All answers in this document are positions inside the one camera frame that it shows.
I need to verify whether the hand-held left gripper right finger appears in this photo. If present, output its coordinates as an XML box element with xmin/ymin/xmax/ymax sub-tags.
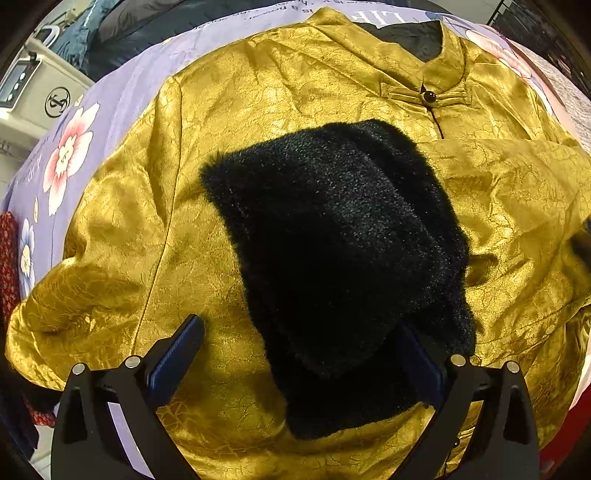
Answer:
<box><xmin>397</xmin><ymin>323</ymin><xmax>541</xmax><ymax>480</ymax></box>

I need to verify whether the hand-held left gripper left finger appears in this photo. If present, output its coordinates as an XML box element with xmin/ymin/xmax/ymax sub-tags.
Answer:
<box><xmin>51</xmin><ymin>314</ymin><xmax>206</xmax><ymax>480</ymax></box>

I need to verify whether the gold satin jacket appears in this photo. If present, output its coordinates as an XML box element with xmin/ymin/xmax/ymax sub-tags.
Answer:
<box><xmin>4</xmin><ymin>7</ymin><xmax>591</xmax><ymax>480</ymax></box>

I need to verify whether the red plastic object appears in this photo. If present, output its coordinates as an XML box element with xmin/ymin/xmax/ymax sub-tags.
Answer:
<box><xmin>538</xmin><ymin>392</ymin><xmax>591</xmax><ymax>467</ymax></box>

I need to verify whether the folded navy garment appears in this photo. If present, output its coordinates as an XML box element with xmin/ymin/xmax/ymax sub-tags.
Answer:
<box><xmin>0</xmin><ymin>364</ymin><xmax>40</xmax><ymax>448</ymax></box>

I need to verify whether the folded red floral cloth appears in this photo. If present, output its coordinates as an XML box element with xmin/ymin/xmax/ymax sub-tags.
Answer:
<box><xmin>0</xmin><ymin>211</ymin><xmax>56</xmax><ymax>428</ymax></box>

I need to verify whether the purple floral bed sheet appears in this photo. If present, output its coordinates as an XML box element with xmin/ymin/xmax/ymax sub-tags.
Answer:
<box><xmin>0</xmin><ymin>0</ymin><xmax>583</xmax><ymax>480</ymax></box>

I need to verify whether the white machine with monitor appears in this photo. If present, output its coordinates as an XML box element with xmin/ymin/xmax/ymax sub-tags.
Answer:
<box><xmin>0</xmin><ymin>25</ymin><xmax>95</xmax><ymax>134</ymax></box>

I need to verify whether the dark grey covered bed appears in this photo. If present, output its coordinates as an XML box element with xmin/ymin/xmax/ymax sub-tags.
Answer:
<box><xmin>85</xmin><ymin>0</ymin><xmax>324</xmax><ymax>81</ymax></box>

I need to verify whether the teal ruffled blanket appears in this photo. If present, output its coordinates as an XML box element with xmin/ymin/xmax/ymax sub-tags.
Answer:
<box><xmin>48</xmin><ymin>0</ymin><xmax>109</xmax><ymax>63</ymax></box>

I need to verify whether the black wire rack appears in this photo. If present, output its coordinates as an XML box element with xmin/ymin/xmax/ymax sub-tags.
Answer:
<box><xmin>485</xmin><ymin>0</ymin><xmax>587</xmax><ymax>93</ymax></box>

